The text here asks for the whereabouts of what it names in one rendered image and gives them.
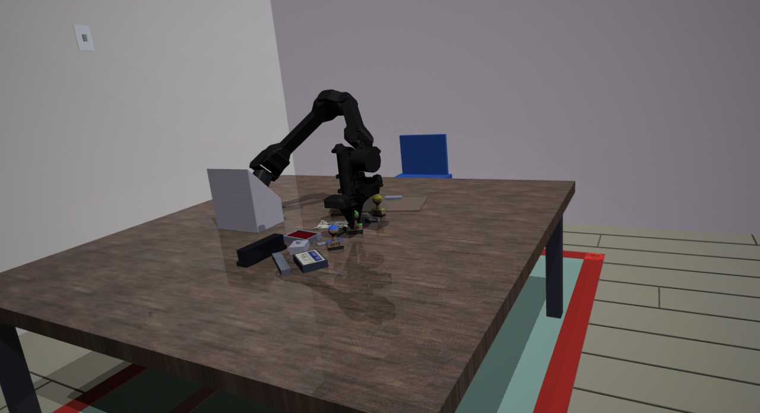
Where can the yellow-handled rubber stamp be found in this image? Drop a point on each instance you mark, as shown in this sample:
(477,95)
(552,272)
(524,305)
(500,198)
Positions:
(378,212)

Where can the tan clipboard with grey clip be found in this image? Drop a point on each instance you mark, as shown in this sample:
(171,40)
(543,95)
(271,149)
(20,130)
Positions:
(396,203)

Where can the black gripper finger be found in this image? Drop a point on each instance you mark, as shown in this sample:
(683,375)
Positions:
(349,214)
(359,206)

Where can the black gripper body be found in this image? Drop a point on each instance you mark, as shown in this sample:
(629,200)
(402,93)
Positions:
(347,198)

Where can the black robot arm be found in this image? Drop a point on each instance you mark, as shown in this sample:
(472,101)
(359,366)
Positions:
(328,105)

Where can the blue-topped date stamp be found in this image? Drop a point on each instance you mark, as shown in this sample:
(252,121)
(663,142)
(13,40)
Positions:
(334,244)

